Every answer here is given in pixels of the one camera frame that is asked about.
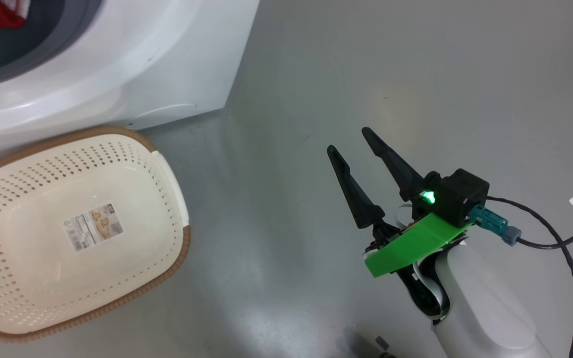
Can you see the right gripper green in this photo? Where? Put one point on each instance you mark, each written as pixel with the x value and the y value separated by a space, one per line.
pixel 411 243

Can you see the white front-load washing machine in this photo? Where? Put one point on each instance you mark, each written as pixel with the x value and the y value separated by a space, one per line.
pixel 167 49

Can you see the round white filter cover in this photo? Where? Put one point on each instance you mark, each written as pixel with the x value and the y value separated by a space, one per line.
pixel 167 114

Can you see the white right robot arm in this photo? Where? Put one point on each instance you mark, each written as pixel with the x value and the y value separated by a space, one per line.
pixel 485 308

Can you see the cream perforated laundry basket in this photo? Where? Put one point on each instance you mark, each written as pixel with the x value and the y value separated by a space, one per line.
pixel 132 278

